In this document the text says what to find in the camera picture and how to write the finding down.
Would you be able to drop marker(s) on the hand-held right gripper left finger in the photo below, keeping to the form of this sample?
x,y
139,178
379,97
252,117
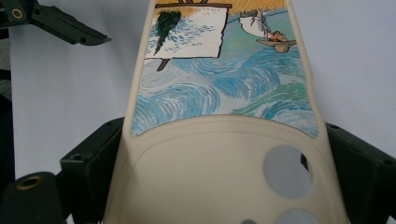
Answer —
x,y
90,168

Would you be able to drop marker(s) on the beige painted phone case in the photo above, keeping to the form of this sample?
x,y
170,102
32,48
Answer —
x,y
218,93

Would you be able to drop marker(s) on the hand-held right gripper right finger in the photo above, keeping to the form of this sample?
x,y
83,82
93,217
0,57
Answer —
x,y
361,168

